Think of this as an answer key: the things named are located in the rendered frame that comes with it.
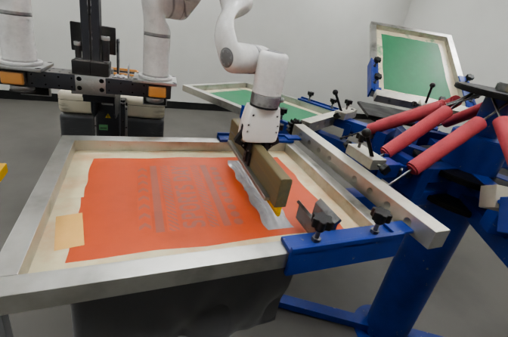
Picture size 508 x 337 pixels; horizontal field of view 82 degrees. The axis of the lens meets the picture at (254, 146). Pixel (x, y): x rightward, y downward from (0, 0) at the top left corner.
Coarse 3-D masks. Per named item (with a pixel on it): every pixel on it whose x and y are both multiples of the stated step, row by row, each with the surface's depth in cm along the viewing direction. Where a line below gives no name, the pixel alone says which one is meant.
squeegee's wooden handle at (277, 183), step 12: (252, 144) 79; (252, 156) 78; (264, 156) 73; (252, 168) 78; (264, 168) 72; (276, 168) 68; (264, 180) 72; (276, 180) 66; (288, 180) 64; (276, 192) 66; (288, 192) 66; (276, 204) 66
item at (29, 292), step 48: (96, 144) 90; (144, 144) 95; (192, 144) 101; (288, 144) 113; (48, 192) 63; (336, 192) 86; (0, 288) 42; (48, 288) 43; (96, 288) 46; (144, 288) 49
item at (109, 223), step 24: (240, 192) 82; (96, 216) 64; (120, 216) 65; (288, 216) 76; (96, 240) 57; (120, 240) 58; (144, 240) 60; (168, 240) 61; (192, 240) 62; (216, 240) 63; (240, 240) 64
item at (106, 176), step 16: (96, 160) 85; (112, 160) 87; (128, 160) 88; (144, 160) 90; (160, 160) 92; (176, 160) 93; (192, 160) 95; (208, 160) 97; (224, 160) 99; (96, 176) 78; (112, 176) 79; (128, 176) 80; (224, 176) 89; (96, 192) 71; (112, 192) 72; (128, 192) 74
